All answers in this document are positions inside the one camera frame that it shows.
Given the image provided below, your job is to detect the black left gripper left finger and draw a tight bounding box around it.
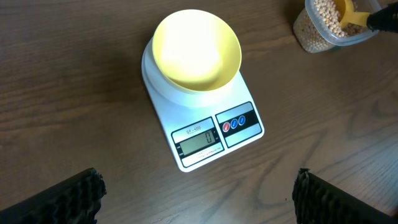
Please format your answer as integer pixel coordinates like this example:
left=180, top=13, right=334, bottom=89
left=1, top=168, right=106, bottom=224

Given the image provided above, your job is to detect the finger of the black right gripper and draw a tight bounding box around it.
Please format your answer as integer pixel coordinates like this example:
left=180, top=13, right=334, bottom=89
left=366, top=2, right=398, bottom=33

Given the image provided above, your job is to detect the yellow measuring scoop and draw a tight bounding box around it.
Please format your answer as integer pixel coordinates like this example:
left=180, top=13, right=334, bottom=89
left=334, top=0, right=370, bottom=28

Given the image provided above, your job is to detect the pale yellow bowl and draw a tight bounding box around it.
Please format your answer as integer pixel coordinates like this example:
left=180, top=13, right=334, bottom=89
left=152, top=9, right=242, bottom=92

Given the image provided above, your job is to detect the white digital kitchen scale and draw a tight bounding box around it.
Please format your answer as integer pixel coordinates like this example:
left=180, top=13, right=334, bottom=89
left=141, top=42, right=265, bottom=172

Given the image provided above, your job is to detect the clear plastic container of soybeans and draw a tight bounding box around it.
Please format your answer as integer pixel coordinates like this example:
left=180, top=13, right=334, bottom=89
left=293, top=0, right=377, bottom=53

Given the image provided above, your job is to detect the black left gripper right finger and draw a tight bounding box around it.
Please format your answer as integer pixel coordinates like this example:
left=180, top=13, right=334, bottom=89
left=292, top=168, right=397, bottom=224

